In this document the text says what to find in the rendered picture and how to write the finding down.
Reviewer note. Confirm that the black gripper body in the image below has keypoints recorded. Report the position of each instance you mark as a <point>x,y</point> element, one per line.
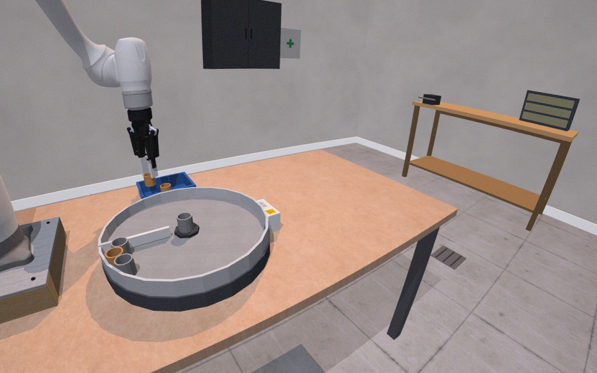
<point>141,118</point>

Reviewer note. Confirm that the grey metal bushing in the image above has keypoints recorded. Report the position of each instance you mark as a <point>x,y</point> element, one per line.
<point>185,225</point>
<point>123,243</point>
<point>126,264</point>

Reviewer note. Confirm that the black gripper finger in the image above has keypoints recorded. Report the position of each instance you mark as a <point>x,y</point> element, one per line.
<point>139,148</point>
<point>152,148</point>

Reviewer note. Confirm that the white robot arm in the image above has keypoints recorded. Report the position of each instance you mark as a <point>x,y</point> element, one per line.
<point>128,67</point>

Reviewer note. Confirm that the blue square tray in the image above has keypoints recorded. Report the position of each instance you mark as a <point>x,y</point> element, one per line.
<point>177,181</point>

